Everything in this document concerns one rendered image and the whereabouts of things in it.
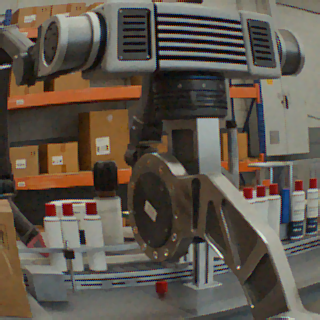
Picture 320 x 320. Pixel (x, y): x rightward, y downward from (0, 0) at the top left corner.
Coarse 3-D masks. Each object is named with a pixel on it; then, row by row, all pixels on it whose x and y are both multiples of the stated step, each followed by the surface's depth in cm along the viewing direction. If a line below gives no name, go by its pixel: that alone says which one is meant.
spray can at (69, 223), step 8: (64, 208) 181; (72, 208) 182; (64, 216) 181; (72, 216) 182; (64, 224) 181; (72, 224) 181; (64, 232) 181; (72, 232) 181; (64, 240) 181; (72, 240) 181; (80, 256) 182; (72, 264) 181; (80, 264) 182
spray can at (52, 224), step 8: (48, 208) 179; (48, 216) 179; (48, 224) 178; (56, 224) 179; (48, 232) 179; (56, 232) 179; (48, 240) 179; (56, 240) 179; (56, 256) 179; (56, 264) 179; (64, 264) 180; (64, 272) 180
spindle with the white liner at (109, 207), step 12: (96, 168) 213; (108, 168) 212; (96, 180) 214; (108, 180) 213; (108, 192) 214; (96, 204) 214; (108, 204) 212; (120, 204) 216; (108, 216) 213; (120, 216) 215; (108, 228) 213; (120, 228) 215; (108, 240) 213; (120, 240) 215; (108, 252) 213; (120, 252) 214
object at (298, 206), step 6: (300, 180) 211; (294, 186) 212; (300, 186) 211; (294, 192) 212; (300, 192) 211; (294, 198) 211; (300, 198) 210; (294, 204) 211; (300, 204) 210; (294, 210) 211; (300, 210) 210; (294, 216) 211; (300, 216) 210; (294, 222) 211; (300, 222) 211; (294, 228) 211; (300, 228) 211; (294, 234) 211; (300, 234) 211
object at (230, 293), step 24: (312, 264) 187; (120, 288) 182; (144, 288) 182; (168, 288) 181; (192, 288) 179; (216, 288) 176; (240, 288) 172; (312, 288) 162; (48, 312) 148; (72, 312) 151; (96, 312) 152; (120, 312) 153; (144, 312) 153; (168, 312) 153; (192, 312) 151; (216, 312) 149
